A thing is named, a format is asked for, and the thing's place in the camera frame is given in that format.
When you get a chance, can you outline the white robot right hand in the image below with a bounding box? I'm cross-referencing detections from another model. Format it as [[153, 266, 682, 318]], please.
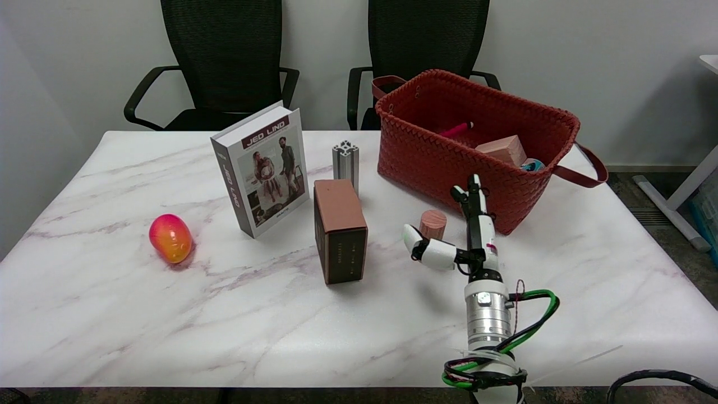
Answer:
[[402, 173, 501, 277]]

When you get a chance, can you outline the wooden cylinder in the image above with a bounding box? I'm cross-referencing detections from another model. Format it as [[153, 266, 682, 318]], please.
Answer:
[[419, 209, 448, 241]]

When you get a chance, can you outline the red woven basket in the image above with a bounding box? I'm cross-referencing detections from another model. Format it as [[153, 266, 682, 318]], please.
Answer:
[[371, 69, 609, 236]]

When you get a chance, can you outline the wooden block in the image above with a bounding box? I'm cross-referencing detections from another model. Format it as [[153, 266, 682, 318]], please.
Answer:
[[475, 135, 528, 168]]

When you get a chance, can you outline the pink marker pen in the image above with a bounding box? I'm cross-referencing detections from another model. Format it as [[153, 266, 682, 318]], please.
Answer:
[[438, 122, 475, 138]]

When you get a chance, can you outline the brown rectangular box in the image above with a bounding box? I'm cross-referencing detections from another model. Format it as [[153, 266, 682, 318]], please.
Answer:
[[313, 179, 369, 286]]

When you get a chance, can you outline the long white zip tie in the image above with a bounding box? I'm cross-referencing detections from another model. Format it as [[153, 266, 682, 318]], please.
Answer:
[[527, 345, 624, 388]]

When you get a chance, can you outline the aluminium extrusion profile piece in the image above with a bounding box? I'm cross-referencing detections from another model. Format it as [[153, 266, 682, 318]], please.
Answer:
[[332, 140, 360, 197]]

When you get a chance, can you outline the white desk with leg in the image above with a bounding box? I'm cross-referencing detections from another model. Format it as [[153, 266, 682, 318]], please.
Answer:
[[633, 54, 718, 253]]

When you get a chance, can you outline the black mesh office chair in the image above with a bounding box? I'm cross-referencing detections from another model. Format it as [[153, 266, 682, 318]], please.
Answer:
[[123, 0, 300, 132], [347, 0, 502, 131]]

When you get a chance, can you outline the blue storage bin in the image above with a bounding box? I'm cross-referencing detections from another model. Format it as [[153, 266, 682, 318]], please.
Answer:
[[690, 168, 718, 268]]

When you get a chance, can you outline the Jeo Lind book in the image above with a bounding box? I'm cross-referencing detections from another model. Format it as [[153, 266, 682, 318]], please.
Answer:
[[210, 100, 311, 239]]

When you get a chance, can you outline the red orange mango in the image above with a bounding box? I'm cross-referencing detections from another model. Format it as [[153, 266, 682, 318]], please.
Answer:
[[149, 214, 193, 264]]

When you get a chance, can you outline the black looping robot cable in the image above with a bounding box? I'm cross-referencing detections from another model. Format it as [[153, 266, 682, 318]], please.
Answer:
[[606, 369, 718, 404]]

